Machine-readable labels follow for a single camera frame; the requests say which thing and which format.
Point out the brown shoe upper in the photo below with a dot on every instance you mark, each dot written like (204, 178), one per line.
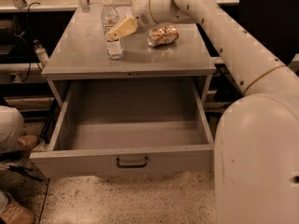
(26, 142)

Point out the open grey top drawer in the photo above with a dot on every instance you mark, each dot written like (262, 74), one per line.
(162, 119)

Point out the black office chair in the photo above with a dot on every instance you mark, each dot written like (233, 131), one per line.
(271, 16)

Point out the grey metal cabinet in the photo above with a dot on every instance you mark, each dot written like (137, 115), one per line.
(81, 53)

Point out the small bottle on shelf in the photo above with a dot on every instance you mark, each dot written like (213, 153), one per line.
(41, 53)

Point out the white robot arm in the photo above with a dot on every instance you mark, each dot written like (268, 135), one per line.
(256, 153)

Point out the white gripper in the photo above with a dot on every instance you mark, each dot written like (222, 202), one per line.
(141, 12)

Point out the crushed gold can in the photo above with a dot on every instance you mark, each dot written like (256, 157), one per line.
(163, 35)

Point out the black drawer handle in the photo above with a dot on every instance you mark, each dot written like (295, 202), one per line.
(131, 164)

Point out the brown shoe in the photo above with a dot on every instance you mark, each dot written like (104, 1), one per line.
(13, 212)
(26, 142)

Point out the clear plastic water bottle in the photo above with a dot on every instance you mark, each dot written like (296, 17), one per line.
(109, 18)

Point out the wall power outlet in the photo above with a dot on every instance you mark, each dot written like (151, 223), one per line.
(15, 77)

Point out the brown shoe lower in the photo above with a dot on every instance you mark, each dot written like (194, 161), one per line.
(13, 212)

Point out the light trouser leg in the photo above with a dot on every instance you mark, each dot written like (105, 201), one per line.
(11, 124)

